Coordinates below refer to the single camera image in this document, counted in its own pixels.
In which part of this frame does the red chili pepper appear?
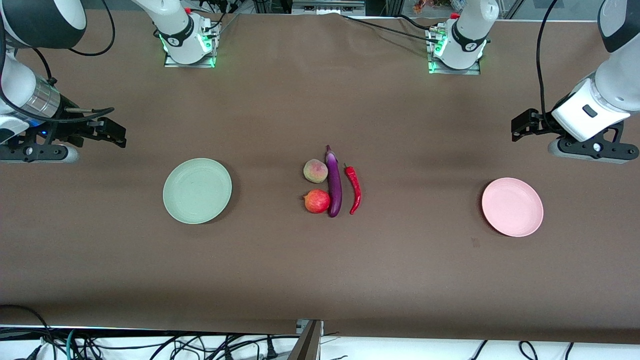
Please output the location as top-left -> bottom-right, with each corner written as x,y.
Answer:
343,163 -> 362,215

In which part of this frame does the purple eggplant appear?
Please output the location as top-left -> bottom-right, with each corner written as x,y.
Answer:
325,145 -> 344,218

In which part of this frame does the peach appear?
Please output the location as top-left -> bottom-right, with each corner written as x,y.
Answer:
303,159 -> 329,184

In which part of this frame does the red pomegranate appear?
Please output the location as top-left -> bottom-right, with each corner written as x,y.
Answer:
302,189 -> 332,215

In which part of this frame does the pink round plate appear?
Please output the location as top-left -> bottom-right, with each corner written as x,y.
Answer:
481,177 -> 544,238

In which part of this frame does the green round plate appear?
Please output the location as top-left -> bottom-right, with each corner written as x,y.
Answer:
162,158 -> 233,225

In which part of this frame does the grey equipment box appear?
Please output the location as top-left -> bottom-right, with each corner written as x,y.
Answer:
291,0 -> 366,16

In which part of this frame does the table cover sheet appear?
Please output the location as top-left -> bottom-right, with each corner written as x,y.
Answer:
0,9 -> 640,345

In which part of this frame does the aluminium profile beam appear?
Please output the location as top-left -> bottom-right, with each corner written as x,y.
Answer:
287,319 -> 325,360

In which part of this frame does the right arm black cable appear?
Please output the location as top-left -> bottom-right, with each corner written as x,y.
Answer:
0,0 -> 117,126

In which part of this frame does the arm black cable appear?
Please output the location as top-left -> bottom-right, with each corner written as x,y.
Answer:
0,0 -> 117,126
536,0 -> 560,128

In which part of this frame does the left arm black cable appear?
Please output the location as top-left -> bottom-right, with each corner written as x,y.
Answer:
536,0 -> 560,128

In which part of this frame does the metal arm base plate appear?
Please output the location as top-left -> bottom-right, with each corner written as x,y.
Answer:
426,25 -> 485,76
164,12 -> 222,69

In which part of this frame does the black cable on table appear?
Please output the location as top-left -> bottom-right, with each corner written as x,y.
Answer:
340,14 -> 442,44

